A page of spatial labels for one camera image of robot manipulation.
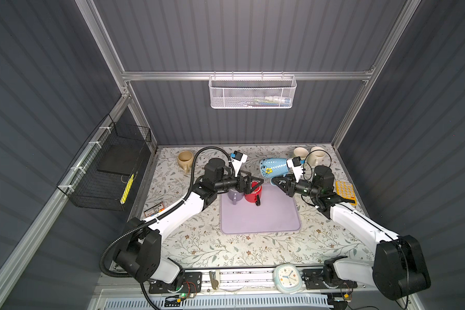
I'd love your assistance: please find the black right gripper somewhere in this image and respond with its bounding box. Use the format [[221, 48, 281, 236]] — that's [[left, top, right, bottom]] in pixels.
[[272, 174, 320, 200]]

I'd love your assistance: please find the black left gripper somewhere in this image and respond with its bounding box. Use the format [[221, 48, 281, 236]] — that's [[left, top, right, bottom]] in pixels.
[[213, 168, 262, 195]]

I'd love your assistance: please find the red mug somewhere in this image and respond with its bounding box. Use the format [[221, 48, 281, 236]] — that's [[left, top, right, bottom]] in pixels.
[[244, 186, 262, 206]]

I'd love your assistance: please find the blue polka dot mug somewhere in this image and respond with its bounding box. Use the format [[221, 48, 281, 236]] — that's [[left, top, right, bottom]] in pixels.
[[259, 158, 289, 179]]

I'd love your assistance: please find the light green mug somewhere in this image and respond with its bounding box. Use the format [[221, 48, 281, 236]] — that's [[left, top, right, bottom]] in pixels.
[[293, 147, 309, 160]]

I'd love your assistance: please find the white mug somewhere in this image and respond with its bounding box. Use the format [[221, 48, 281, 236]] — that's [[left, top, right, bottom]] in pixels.
[[307, 147, 327, 167]]

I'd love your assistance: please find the beige speckled mug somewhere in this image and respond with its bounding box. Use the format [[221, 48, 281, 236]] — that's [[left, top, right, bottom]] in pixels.
[[177, 151, 194, 174]]

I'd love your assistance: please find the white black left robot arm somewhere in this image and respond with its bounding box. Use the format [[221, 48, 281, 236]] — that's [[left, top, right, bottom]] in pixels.
[[99, 148, 264, 289]]

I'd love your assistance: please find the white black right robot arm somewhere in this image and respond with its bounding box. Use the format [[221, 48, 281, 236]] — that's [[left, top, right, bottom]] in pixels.
[[271, 165, 431, 300]]

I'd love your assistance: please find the purple mug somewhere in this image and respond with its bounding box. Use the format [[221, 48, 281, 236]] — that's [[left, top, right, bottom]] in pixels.
[[227, 189, 244, 205]]

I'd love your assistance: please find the lavender plastic tray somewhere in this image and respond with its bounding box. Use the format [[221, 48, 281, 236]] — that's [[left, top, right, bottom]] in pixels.
[[220, 183, 302, 235]]

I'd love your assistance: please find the yellow calculator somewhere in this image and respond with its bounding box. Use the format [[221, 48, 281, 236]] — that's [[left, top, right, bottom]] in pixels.
[[335, 181, 358, 206]]

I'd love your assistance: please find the colourful marker pack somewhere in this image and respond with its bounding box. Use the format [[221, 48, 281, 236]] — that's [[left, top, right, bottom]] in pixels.
[[143, 202, 165, 218]]

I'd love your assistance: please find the small white clock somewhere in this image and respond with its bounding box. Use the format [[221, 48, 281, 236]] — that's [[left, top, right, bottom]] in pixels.
[[273, 263, 302, 294]]

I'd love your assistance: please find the white wire basket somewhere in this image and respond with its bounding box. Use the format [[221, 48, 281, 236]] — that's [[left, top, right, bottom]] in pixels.
[[208, 73, 297, 109]]

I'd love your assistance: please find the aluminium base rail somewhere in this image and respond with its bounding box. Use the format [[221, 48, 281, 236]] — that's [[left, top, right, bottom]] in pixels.
[[100, 264, 408, 295]]

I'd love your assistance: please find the black wire basket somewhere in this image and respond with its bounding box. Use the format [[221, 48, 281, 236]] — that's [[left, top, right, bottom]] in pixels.
[[58, 116, 152, 211]]

